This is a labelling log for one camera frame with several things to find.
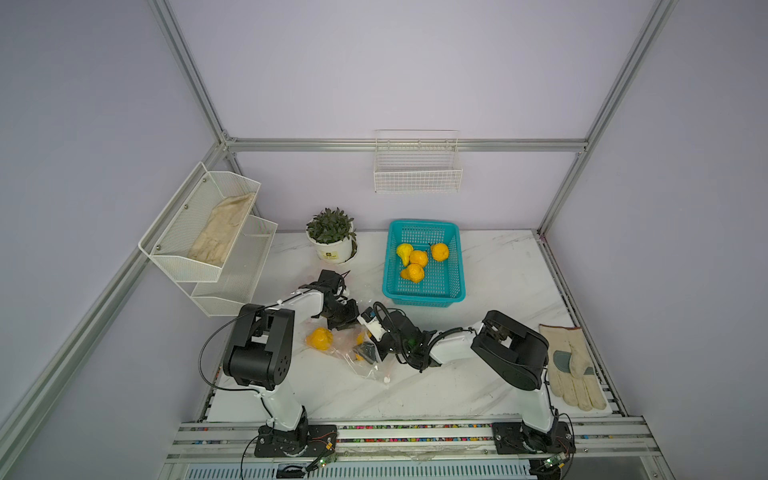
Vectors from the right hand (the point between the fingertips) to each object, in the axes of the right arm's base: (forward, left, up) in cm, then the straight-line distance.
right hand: (364, 343), depth 91 cm
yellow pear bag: (-2, +1, +6) cm, 7 cm away
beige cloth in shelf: (+17, +38, +30) cm, 51 cm away
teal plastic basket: (+22, -27, -1) cm, 35 cm away
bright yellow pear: (+33, -13, +5) cm, 36 cm away
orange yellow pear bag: (+32, -27, +5) cm, 42 cm away
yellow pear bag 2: (+30, -19, +4) cm, 36 cm away
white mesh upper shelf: (+17, +42, +32) cm, 56 cm away
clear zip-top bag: (-1, +3, +2) cm, 4 cm away
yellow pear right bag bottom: (-1, +12, +6) cm, 13 cm away
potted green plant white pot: (+29, +10, +18) cm, 35 cm away
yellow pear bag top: (+23, -17, +5) cm, 29 cm away
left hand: (+6, +2, +1) cm, 6 cm away
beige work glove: (-11, -60, 0) cm, 61 cm away
